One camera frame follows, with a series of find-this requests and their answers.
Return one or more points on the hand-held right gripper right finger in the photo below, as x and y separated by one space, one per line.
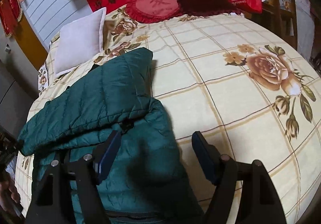
206 159

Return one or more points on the green puffer jacket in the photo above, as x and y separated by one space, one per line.
105 88

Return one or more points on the white pillow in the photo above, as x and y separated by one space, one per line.
80 38

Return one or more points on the grey wardrobe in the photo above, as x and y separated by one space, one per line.
15 83

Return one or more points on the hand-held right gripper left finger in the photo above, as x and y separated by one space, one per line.
107 156

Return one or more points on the floral checked bed sheet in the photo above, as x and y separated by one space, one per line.
213 63

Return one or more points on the red fringed pennant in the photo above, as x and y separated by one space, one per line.
10 11

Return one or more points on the red heart cushion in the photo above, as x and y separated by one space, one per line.
153 6

